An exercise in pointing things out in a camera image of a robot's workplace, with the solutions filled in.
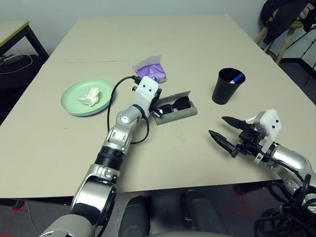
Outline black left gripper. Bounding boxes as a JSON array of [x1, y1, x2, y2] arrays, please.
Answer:
[[149, 86, 164, 119]]

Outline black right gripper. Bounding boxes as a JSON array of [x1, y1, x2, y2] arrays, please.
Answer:
[[208, 116, 269, 158]]

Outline grey glasses case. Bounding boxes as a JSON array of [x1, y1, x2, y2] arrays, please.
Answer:
[[152, 90, 198, 126]]

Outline black sunglasses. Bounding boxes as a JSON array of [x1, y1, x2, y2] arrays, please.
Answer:
[[157, 96, 191, 116]]

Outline white tissue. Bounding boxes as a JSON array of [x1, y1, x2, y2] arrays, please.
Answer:
[[79, 86, 101, 107]]

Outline light green plate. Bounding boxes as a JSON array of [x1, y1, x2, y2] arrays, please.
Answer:
[[60, 78, 115, 116]]

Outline black plastic cup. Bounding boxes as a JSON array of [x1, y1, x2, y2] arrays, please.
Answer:
[[211, 68, 246, 105]]

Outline purple tissue pack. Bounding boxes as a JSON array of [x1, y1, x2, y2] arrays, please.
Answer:
[[132, 54, 167, 83]]

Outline blue marker in cup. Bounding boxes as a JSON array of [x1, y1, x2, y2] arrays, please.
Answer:
[[230, 73, 244, 84]]

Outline black table foot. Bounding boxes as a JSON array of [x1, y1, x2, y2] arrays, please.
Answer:
[[234, 182, 272, 196]]

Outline dark grey robot right leg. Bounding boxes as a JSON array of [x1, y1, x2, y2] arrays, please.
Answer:
[[181, 190, 223, 234]]

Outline dark grey robot leg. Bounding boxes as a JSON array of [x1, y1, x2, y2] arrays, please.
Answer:
[[181, 190, 223, 234], [119, 196, 151, 237]]

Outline wooden stool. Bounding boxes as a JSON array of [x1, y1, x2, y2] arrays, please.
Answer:
[[254, 21, 304, 65]]

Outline dark grey robot left leg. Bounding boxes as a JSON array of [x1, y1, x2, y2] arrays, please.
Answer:
[[119, 196, 151, 237]]

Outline grey power adapter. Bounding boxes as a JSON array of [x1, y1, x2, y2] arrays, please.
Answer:
[[4, 53, 23, 65]]

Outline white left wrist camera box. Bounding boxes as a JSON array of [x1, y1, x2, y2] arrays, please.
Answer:
[[134, 76, 160, 117]]

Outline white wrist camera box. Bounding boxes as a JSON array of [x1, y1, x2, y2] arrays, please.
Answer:
[[254, 109, 283, 163], [134, 76, 160, 117]]

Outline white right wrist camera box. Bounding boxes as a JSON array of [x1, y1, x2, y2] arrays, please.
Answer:
[[254, 109, 283, 163]]

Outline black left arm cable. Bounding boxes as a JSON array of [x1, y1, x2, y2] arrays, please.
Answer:
[[106, 75, 150, 145]]

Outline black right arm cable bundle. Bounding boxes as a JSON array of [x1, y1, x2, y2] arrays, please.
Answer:
[[254, 138, 316, 237]]

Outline black camera tripod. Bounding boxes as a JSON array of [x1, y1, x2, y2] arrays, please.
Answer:
[[281, 26, 316, 84]]

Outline white cable loop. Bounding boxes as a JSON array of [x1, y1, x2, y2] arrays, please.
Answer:
[[0, 54, 33, 74]]

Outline beige side table black frame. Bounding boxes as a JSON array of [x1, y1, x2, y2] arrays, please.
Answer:
[[0, 20, 49, 60]]

